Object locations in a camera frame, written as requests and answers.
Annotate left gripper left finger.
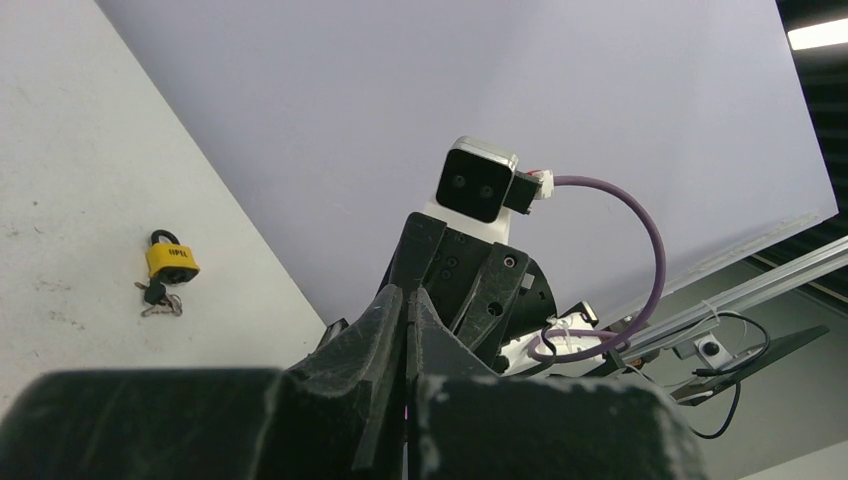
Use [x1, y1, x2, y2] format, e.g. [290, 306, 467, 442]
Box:
[1, 285, 406, 479]

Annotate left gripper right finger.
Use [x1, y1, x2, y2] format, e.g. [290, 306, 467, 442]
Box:
[407, 290, 707, 479]

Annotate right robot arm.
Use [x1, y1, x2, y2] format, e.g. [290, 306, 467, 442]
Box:
[380, 212, 630, 379]

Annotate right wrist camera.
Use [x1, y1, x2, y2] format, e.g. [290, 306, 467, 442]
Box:
[422, 136, 554, 245]

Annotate yellow padlock keys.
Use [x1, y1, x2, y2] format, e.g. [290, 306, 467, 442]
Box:
[134, 278, 183, 318]

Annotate yellow black padlock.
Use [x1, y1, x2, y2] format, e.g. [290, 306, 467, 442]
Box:
[145, 229, 200, 285]

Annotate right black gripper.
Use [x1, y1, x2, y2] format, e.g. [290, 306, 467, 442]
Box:
[381, 212, 557, 371]

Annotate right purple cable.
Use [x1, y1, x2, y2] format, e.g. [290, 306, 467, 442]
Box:
[526, 174, 668, 364]

